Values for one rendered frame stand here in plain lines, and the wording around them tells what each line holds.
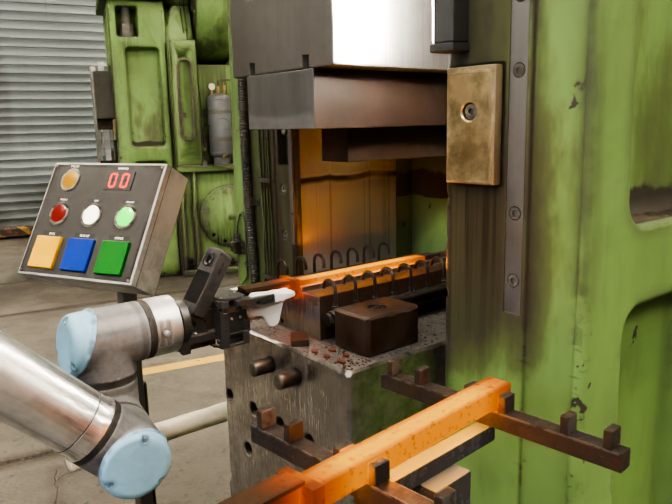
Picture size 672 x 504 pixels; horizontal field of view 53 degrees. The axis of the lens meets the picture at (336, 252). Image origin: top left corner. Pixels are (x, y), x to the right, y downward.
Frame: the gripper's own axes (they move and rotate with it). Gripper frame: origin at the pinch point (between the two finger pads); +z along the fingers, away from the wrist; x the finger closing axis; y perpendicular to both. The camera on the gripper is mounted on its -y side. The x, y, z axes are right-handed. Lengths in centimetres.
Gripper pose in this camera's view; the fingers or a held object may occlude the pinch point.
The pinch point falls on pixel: (279, 287)
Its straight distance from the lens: 116.8
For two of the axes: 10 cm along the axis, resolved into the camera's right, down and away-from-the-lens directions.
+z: 7.8, -1.4, 6.1
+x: 6.3, 1.3, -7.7
